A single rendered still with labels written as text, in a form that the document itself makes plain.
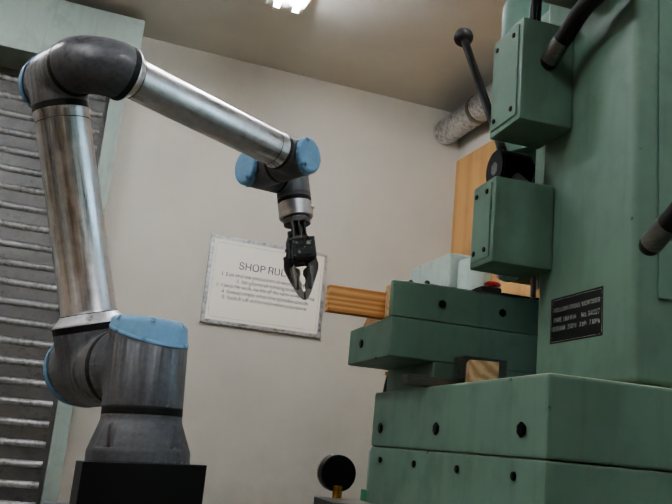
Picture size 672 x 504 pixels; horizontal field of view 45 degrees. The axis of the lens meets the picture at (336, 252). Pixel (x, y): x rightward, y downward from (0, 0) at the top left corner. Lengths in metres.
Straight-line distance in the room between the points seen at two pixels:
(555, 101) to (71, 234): 0.99
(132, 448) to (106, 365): 0.17
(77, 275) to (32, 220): 2.47
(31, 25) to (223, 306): 1.62
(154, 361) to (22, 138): 2.84
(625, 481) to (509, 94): 0.53
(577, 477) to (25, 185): 3.58
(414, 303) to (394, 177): 3.47
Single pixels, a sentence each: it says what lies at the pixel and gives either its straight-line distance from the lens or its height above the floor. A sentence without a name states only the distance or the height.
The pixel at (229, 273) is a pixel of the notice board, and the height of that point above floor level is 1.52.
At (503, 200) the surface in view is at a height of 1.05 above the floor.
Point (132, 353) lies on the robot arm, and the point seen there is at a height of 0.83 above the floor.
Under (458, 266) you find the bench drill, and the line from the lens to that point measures 3.57.
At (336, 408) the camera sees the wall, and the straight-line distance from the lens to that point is 4.36.
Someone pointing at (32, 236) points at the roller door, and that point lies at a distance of 4.15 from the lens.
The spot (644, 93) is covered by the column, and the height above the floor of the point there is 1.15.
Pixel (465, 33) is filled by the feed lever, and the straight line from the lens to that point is 1.53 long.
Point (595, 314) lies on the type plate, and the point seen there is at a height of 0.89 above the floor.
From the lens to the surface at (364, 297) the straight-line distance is 1.25.
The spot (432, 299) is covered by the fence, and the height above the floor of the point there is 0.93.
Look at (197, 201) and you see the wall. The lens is 4.30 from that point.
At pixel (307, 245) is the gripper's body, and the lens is 2.09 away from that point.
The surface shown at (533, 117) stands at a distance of 1.14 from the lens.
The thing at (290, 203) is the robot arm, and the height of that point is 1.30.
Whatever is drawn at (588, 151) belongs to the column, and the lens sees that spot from 1.12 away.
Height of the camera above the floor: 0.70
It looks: 13 degrees up
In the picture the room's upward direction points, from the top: 6 degrees clockwise
